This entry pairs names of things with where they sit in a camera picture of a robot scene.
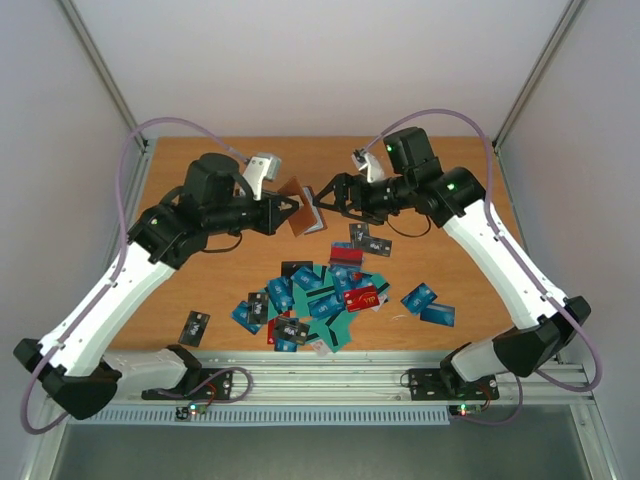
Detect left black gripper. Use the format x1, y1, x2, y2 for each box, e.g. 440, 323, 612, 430
207, 189, 299, 237

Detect brown leather card holder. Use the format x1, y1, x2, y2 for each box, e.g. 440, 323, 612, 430
278, 176, 327, 237

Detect teal striped card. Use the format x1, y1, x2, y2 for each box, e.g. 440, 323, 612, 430
291, 265, 391, 318

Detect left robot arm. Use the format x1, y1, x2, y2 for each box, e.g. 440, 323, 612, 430
14, 153, 299, 420

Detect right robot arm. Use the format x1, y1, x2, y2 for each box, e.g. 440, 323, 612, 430
313, 127, 591, 398

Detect black card top upper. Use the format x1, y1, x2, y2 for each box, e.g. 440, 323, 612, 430
349, 223, 369, 248

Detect black plain card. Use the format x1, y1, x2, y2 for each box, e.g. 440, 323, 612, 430
281, 260, 313, 278

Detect dark red card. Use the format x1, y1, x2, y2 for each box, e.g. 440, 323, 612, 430
329, 246, 363, 268

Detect black VIP card top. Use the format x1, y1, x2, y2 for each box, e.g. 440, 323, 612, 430
354, 235, 392, 257

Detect black vip card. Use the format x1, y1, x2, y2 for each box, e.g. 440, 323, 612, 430
178, 311, 210, 347
274, 316, 310, 345
354, 235, 392, 257
247, 291, 269, 325

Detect blue card pile centre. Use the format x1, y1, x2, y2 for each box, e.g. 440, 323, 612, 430
267, 276, 294, 314

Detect red gold VIP card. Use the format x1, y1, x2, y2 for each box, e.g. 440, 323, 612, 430
343, 285, 380, 313

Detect blue card left edge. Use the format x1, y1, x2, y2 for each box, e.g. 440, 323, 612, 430
230, 301, 262, 335

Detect black VIP card bottom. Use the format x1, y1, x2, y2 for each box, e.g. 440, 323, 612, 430
274, 316, 310, 345

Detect teal card pile bottom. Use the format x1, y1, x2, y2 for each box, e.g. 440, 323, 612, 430
306, 320, 352, 353

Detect blue card right upper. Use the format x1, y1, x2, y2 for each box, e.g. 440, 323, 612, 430
401, 283, 437, 315

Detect black VIP card far left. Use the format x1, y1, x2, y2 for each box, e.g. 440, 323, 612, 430
178, 311, 210, 347

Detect blue card far right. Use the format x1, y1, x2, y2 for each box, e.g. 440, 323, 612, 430
420, 303, 455, 328

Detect left controller board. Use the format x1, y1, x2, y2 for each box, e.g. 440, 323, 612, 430
174, 404, 208, 421

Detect controller board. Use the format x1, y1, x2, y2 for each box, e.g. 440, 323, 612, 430
174, 404, 208, 421
449, 403, 487, 417

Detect right controller board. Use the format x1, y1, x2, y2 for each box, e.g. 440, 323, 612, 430
449, 403, 487, 417

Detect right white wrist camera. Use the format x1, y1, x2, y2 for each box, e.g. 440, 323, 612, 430
351, 149, 386, 184

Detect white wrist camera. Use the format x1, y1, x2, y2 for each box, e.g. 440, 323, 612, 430
243, 153, 282, 200
351, 149, 386, 184

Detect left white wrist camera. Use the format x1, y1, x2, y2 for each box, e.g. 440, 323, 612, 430
243, 153, 282, 200

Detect aluminium frame rails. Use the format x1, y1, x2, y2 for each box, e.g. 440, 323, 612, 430
191, 350, 595, 407

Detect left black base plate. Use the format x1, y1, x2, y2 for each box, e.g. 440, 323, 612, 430
141, 368, 233, 401

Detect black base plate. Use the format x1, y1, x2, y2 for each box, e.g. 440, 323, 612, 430
141, 368, 233, 401
406, 368, 500, 401

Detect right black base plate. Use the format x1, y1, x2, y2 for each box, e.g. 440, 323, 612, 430
406, 368, 500, 401

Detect grey slotted cable duct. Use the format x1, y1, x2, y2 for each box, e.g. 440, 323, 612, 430
81, 405, 450, 427

